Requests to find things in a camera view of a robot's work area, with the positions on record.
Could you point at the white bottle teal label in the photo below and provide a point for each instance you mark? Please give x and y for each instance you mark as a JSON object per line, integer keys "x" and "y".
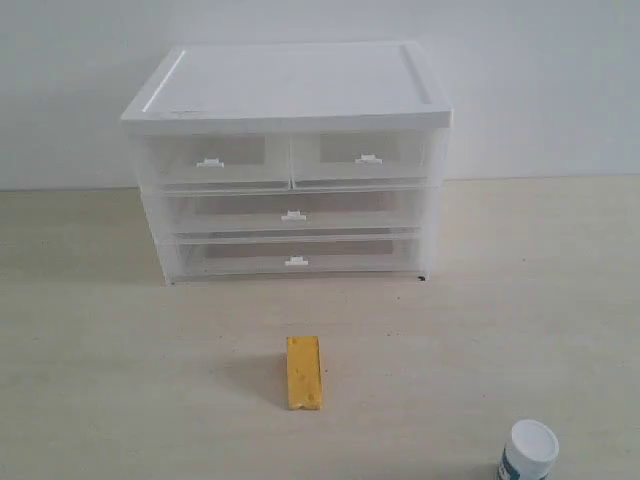
{"x": 530, "y": 452}

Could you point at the middle wide clear drawer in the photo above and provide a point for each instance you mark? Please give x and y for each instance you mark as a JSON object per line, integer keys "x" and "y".
{"x": 349, "y": 210}

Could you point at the wide clear drawer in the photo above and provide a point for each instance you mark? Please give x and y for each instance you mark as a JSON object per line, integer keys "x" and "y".
{"x": 373, "y": 253}
{"x": 349, "y": 210}

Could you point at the white plastic drawer cabinet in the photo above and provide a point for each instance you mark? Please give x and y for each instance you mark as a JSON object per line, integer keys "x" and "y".
{"x": 286, "y": 90}

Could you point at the bottom wide clear drawer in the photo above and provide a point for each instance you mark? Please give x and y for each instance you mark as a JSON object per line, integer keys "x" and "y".
{"x": 373, "y": 253}

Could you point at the yellow cheese wedge toy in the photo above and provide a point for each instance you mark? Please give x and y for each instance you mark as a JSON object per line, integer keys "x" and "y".
{"x": 304, "y": 373}

